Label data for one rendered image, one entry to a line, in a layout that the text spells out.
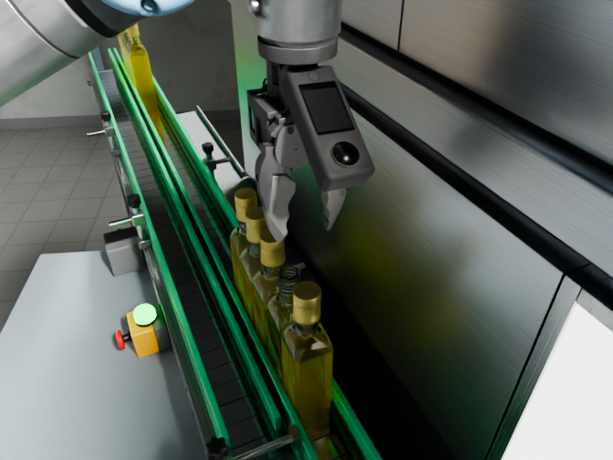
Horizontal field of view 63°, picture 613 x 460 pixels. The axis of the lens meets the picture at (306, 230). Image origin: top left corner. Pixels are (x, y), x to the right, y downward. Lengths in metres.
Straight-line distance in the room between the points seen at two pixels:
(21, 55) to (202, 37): 3.30
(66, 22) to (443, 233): 0.39
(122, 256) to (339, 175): 0.92
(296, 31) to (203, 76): 3.26
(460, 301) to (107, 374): 0.76
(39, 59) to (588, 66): 0.36
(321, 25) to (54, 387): 0.90
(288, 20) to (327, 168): 0.12
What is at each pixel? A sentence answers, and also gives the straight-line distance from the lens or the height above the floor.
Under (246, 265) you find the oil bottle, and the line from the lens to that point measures 0.77.
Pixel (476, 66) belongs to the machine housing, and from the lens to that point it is 0.51.
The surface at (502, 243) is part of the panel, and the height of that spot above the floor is 1.30.
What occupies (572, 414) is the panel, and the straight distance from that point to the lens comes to 0.51.
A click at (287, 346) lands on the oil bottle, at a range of 0.66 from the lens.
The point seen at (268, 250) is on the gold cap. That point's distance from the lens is 0.68.
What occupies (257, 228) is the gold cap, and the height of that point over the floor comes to 1.15.
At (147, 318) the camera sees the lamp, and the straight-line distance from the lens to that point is 1.05.
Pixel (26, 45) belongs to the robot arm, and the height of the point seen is 1.50.
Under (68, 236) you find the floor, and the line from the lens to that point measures 2.84.
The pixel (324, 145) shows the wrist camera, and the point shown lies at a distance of 0.41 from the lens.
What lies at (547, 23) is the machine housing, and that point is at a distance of 0.45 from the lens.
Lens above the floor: 1.58
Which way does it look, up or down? 37 degrees down
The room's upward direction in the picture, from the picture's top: straight up
